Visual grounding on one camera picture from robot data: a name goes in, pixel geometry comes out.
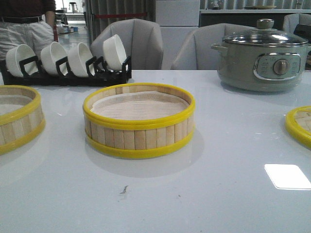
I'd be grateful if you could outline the bamboo steamer tier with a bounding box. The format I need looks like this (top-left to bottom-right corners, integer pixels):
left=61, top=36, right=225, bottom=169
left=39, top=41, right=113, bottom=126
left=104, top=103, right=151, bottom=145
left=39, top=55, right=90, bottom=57
left=83, top=83, right=195, bottom=159
left=0, top=85, right=46, bottom=154

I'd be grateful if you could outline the woven bamboo steamer lid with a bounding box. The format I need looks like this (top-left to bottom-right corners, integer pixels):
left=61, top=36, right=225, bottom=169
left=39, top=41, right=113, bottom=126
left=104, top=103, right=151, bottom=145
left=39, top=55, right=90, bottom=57
left=285, top=106, right=311, bottom=149

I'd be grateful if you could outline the white cloth steamer liner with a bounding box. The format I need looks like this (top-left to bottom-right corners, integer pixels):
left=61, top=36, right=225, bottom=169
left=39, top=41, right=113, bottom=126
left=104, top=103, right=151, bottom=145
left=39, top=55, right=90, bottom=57
left=91, top=91, right=189, bottom=120

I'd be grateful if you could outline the black bowl rack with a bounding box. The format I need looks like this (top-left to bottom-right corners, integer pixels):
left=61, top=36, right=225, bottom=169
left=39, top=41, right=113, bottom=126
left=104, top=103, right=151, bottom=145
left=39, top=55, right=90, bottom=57
left=0, top=55, right=132, bottom=87

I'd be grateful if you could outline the white ceramic bowl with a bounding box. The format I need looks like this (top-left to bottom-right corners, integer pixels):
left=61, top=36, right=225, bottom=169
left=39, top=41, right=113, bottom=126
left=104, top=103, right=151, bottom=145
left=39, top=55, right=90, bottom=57
left=6, top=44, right=35, bottom=78
left=41, top=41, right=67, bottom=76
left=103, top=34, right=127, bottom=71
left=68, top=42, right=93, bottom=78

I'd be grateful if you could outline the left grey upholstered chair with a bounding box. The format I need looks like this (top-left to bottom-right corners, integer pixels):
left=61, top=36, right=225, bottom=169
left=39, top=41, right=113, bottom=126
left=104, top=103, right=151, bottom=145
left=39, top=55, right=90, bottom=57
left=90, top=18, right=163, bottom=70

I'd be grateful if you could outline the green electric cooking pot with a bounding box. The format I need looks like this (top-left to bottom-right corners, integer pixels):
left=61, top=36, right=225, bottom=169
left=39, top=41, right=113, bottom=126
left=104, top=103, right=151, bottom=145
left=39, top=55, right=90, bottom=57
left=211, top=43, right=311, bottom=92

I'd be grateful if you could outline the glass pot lid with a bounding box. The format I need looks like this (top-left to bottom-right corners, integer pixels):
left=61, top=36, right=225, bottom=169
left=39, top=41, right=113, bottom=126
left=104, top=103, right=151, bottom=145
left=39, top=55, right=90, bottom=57
left=223, top=18, right=308, bottom=47

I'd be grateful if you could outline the person in khaki trousers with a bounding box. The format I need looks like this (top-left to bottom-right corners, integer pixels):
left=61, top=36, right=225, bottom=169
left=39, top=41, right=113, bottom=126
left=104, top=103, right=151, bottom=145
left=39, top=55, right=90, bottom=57
left=0, top=0, right=55, bottom=60

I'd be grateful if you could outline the far right grey chair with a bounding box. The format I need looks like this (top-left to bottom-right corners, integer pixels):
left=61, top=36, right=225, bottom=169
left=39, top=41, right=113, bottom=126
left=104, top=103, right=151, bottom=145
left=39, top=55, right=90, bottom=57
left=283, top=13, right=311, bottom=37

